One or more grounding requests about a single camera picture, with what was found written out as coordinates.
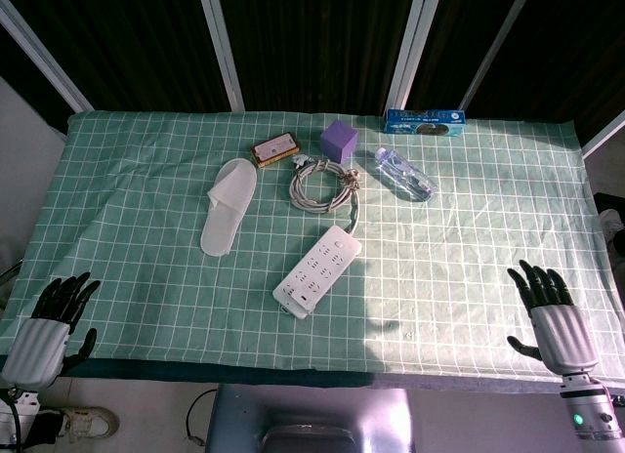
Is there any white power strip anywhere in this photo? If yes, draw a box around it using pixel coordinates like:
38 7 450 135
271 224 363 321

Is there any blue cookie box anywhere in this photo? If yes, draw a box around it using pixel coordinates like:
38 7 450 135
382 107 467 137

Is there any dark curtain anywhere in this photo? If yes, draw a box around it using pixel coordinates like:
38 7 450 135
0 0 625 142

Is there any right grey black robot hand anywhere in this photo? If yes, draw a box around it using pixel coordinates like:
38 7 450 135
506 260 601 376

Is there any thin black cable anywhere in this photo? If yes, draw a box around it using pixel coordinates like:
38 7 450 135
187 387 220 445

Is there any white metal frame post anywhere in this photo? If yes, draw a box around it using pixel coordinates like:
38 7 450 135
457 0 537 111
580 108 625 160
0 0 94 113
196 0 246 113
389 0 444 116

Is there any white sneaker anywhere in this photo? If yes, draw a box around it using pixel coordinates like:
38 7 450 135
58 406 121 444
599 208 625 244

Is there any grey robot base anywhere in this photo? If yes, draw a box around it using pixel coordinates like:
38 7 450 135
204 384 416 453

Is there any clear plastic water bottle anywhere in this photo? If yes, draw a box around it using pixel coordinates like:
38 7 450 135
374 146 438 203

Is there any purple cube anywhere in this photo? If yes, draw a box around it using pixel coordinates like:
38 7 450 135
319 119 361 165

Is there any small yellow flat box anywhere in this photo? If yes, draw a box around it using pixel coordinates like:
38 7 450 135
250 132 301 170

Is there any green checked tablecloth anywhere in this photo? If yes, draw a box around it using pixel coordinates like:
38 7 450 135
0 109 625 384

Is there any white disposable slipper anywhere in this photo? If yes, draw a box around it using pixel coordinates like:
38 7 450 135
199 157 259 258

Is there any grey cable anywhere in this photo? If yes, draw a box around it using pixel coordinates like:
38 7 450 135
288 153 363 232

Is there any dark blue table underlay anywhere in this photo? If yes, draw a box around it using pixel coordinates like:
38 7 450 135
58 357 375 390

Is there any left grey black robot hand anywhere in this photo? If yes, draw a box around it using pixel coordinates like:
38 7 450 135
0 270 103 391

